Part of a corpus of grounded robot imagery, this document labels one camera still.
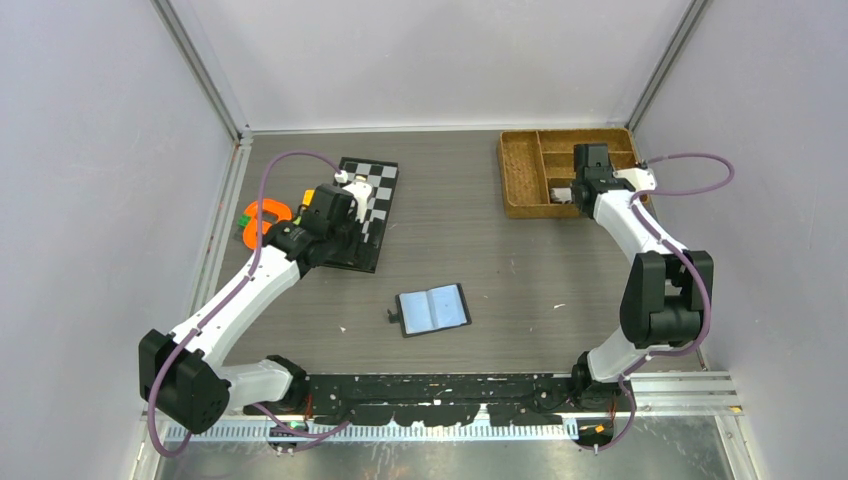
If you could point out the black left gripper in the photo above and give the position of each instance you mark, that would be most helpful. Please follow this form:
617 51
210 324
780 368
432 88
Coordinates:
353 221

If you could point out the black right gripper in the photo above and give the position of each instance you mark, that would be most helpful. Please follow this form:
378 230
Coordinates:
582 210

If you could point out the black leather card holder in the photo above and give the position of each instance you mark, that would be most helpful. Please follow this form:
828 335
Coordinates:
429 311

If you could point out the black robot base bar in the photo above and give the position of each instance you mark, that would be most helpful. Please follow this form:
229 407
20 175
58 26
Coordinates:
442 400

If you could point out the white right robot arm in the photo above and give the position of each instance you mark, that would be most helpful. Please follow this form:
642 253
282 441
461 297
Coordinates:
665 304

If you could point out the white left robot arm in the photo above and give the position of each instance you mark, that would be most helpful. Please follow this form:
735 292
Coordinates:
182 373

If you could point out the yellow toy brick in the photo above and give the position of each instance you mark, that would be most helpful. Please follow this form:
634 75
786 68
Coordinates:
308 197

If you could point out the woven wicker tray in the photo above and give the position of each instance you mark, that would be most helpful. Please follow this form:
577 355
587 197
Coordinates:
534 162

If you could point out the black and silver chessboard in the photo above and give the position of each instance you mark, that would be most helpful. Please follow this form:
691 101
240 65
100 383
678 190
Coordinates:
383 176

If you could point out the orange curved toy track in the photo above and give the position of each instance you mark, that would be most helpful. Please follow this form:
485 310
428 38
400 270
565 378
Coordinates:
272 212

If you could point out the green toy brick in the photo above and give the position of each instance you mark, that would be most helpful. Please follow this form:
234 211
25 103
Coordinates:
244 221

